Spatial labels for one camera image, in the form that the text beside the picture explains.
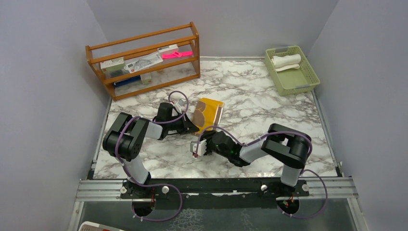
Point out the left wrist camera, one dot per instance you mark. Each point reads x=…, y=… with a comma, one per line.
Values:
x=178, y=105

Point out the blue box on shelf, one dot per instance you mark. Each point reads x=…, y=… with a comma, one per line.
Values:
x=126, y=81

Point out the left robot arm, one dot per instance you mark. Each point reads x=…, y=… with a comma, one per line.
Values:
x=125, y=138

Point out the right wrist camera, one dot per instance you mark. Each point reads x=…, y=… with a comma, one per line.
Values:
x=198, y=148

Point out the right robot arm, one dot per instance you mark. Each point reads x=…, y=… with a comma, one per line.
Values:
x=289, y=146

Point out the white pack behind pink ruler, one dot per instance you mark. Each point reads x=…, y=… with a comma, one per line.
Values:
x=168, y=49

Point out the green plastic basket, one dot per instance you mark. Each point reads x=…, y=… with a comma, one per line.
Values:
x=292, y=81

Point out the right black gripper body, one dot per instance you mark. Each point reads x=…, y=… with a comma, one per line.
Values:
x=210, y=146

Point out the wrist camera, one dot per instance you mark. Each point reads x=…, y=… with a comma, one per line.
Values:
x=198, y=148
x=178, y=105

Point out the white box with red label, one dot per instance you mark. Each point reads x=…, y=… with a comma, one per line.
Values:
x=112, y=67

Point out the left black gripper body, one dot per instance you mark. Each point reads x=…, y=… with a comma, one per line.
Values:
x=180, y=125

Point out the small white green box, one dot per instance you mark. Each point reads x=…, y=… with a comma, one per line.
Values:
x=146, y=78

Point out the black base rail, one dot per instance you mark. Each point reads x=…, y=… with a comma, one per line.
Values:
x=215, y=193

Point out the white towel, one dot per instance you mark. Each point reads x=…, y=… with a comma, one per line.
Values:
x=286, y=62

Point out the pink ruler set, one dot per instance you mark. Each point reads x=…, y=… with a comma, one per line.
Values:
x=177, y=54

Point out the clear protractor ruler pack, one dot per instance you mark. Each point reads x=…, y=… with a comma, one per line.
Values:
x=143, y=62

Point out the yellow towel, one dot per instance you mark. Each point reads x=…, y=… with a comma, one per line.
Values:
x=207, y=112

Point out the wooden shelf rack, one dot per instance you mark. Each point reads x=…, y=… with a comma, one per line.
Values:
x=164, y=74

